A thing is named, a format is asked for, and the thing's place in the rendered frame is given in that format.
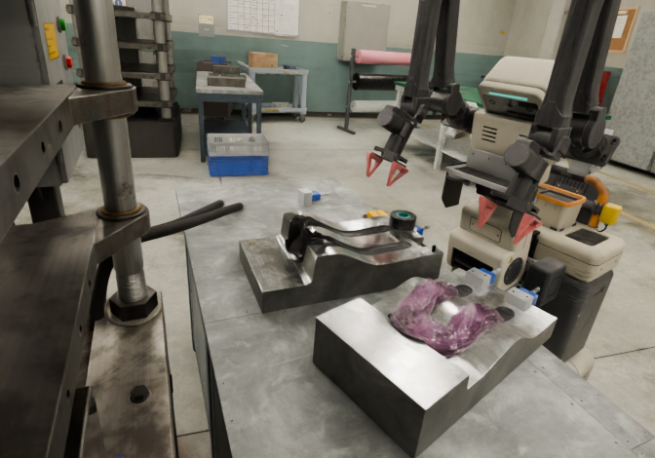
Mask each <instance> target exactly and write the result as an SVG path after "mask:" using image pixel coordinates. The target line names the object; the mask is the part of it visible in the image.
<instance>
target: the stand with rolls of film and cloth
mask: <svg viewBox="0 0 655 458"><path fill-rule="evenodd" d="M410 58H411V53H396V52H381V51H367V50H357V51H356V49H354V48H352V49H351V59H350V70H349V81H348V92H347V102H346V113H345V124H344V127H342V126H337V128H338V129H340V130H342V131H344V132H346V133H349V134H356V132H353V131H351V130H349V129H348V126H349V115H350V107H351V110H352V112H380V111H382V110H383V109H384V108H385V106H386V105H387V104H389V105H393V106H396V101H395V100H353V101H352V102H351V94H352V88H353V89H354V90H355V91H396V85H394V82H406V80H407V76H408V75H399V74H372V73H355V74H354V64H355V61H356V63H363V64H384V65H403V66H409V65H410ZM353 74H354V75H353Z"/></svg>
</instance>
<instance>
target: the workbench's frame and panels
mask: <svg viewBox="0 0 655 458"><path fill-rule="evenodd" d="M183 233H184V231H183ZM184 242H185V255H186V269H187V283H188V296H189V310H190V323H191V337H192V347H193V350H194V352H196V356H197V362H198V367H199V373H200V379H201V385H202V391H203V397H204V403H205V409H206V414H207V420H208V426H209V431H210V437H211V454H212V458H232V455H231V450H230V445H229V440H228V437H227V432H226V427H225V423H224V418H223V413H222V408H221V404H220V399H219V394H218V390H217V386H216V381H215V376H214V371H213V367H212V358H211V353H210V349H209V344H208V339H207V335H206V331H205V326H204V321H203V316H202V312H201V307H200V302H199V297H198V293H197V289H196V284H195V279H194V275H193V270H192V265H191V260H190V256H189V251H188V246H187V242H186V238H185V233H184Z"/></svg>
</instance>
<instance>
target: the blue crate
mask: <svg viewBox="0 0 655 458"><path fill-rule="evenodd" d="M268 156H269V155H268ZM268 156H209V150H208V166H209V172H210V176H244V175H267V174H268V158H269V157H268Z"/></svg>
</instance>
